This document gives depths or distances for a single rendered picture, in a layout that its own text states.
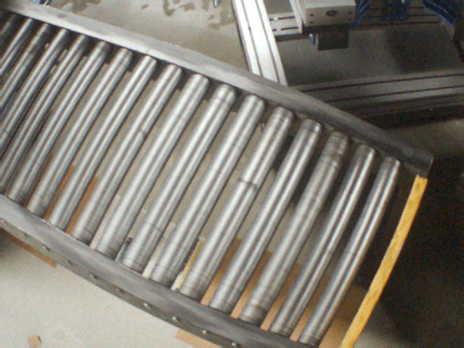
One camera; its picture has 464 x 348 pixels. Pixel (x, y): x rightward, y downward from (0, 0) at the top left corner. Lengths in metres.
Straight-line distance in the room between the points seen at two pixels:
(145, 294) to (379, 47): 1.29
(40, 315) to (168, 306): 0.97
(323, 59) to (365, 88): 0.17
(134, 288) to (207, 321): 0.16
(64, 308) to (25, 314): 0.15
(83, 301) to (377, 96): 1.09
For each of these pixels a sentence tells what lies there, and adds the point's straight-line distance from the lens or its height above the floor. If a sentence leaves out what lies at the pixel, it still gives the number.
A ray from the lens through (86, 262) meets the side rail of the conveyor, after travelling 1.71.
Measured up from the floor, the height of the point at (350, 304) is 0.00.
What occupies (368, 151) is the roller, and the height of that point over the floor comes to 0.80.
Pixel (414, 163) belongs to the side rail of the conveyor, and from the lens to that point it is 1.78.
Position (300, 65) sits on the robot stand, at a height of 0.21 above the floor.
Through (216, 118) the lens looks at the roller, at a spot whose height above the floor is 0.80.
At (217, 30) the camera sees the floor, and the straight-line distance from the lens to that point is 2.89.
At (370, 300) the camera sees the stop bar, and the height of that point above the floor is 0.82.
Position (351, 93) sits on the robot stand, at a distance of 2.50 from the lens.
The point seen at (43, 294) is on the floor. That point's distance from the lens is 2.57.
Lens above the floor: 2.38
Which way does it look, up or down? 65 degrees down
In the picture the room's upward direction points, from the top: 4 degrees counter-clockwise
